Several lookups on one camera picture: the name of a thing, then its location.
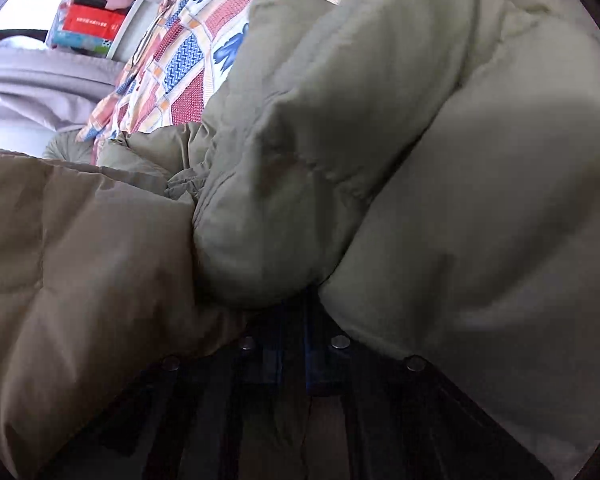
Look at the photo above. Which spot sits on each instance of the grey curtain left panel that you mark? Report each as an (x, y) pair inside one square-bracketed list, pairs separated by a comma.
[(52, 89)]

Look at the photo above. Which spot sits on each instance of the olive green puffer jacket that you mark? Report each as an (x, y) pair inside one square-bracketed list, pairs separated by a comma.
[(421, 176)]

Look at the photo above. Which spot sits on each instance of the leaf patterned patchwork bedspread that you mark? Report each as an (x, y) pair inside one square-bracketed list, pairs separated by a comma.
[(180, 63)]

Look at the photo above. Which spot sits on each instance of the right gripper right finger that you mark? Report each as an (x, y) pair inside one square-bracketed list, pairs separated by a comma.
[(404, 419)]

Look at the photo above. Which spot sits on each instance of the red box on windowsill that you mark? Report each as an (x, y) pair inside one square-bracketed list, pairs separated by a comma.
[(100, 23)]

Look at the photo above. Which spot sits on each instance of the teal box on windowsill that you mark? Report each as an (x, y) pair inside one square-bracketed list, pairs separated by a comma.
[(57, 38)]

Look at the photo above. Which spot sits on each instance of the round grey-green pleated cushion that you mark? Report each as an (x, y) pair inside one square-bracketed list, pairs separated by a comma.
[(66, 146)]

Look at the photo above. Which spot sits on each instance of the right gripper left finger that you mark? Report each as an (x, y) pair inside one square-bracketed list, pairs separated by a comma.
[(202, 421)]

